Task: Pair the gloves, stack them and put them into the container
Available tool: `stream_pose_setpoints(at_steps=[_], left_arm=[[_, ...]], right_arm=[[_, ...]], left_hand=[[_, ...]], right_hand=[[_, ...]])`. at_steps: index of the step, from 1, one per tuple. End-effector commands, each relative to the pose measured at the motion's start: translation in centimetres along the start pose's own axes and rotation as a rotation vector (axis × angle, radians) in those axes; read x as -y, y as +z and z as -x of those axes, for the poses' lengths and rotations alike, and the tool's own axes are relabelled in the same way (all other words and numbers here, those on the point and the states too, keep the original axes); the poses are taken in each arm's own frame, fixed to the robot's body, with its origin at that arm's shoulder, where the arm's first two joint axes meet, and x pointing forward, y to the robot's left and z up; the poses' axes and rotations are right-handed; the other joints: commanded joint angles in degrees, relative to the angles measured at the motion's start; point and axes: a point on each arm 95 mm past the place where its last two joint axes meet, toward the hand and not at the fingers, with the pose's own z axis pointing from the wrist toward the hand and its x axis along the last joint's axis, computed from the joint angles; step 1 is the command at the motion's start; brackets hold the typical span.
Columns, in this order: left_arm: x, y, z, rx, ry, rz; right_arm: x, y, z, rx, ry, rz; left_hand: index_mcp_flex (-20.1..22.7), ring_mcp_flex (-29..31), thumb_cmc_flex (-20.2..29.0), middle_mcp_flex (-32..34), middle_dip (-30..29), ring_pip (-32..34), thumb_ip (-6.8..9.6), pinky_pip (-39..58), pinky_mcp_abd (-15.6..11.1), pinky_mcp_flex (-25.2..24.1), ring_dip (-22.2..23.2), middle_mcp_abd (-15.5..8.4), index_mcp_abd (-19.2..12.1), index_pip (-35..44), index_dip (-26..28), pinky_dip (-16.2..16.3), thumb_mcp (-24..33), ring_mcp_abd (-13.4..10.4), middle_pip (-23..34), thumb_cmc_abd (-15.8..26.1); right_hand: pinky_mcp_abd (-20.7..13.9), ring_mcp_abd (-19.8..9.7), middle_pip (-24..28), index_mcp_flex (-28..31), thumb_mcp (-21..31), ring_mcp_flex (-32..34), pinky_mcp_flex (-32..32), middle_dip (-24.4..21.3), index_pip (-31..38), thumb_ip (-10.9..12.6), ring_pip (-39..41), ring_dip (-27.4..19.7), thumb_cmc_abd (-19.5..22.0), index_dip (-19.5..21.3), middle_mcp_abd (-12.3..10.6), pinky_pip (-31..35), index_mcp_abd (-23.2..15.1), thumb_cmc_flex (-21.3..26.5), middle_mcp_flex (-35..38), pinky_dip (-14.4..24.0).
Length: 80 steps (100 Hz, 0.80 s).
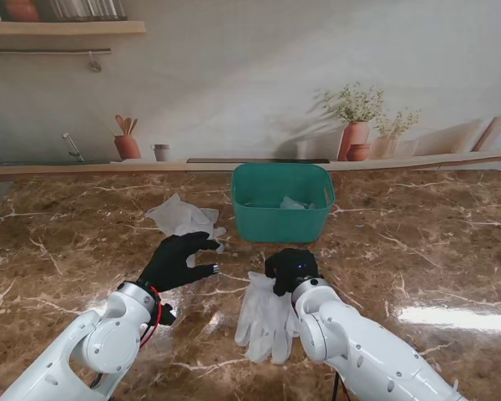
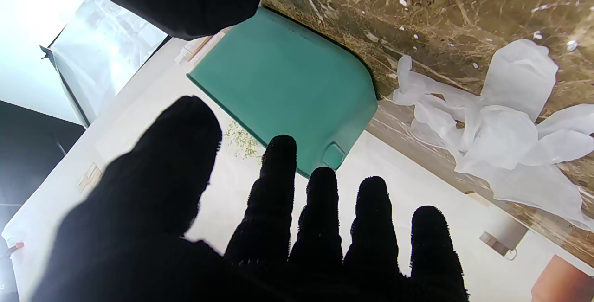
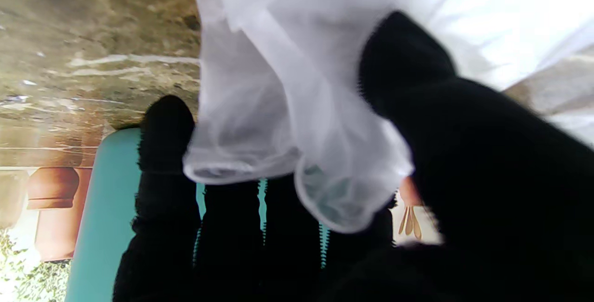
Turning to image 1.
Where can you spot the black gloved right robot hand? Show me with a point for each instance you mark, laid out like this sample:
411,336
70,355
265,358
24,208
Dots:
292,267

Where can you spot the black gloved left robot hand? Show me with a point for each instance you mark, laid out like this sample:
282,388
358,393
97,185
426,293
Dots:
171,263

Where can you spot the teal plastic basket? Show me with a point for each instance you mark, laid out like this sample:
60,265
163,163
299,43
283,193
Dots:
279,225

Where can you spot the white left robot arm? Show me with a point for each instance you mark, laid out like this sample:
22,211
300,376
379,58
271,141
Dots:
79,355

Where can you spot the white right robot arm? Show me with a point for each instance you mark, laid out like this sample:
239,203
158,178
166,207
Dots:
359,351

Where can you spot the grey mug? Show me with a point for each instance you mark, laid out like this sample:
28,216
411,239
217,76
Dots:
162,153

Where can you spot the long wooden ledge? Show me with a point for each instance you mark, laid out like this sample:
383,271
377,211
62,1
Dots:
108,167

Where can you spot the terracotta utensil pot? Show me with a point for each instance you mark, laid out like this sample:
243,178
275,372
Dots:
127,148

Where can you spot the small round terracotta pot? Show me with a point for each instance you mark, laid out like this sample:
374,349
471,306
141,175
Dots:
358,153

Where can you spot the tall terracotta vase with plant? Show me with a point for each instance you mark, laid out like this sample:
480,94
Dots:
355,140

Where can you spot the glass vase with flowers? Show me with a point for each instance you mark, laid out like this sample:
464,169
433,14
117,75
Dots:
384,147

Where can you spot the metal faucet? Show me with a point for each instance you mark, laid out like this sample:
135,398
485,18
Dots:
72,146

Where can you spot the row of glass jars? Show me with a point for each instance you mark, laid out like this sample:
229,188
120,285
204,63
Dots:
87,10

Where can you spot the terracotta pot on shelf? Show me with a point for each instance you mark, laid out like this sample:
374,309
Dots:
23,11

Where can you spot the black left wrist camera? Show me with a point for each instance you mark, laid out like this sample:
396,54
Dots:
168,315

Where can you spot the metal rail hook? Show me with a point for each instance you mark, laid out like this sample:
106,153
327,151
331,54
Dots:
91,57

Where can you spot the metal wall rail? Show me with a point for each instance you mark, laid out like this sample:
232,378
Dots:
46,50

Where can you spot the wooden wall shelf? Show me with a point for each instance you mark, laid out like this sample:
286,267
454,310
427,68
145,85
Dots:
67,28

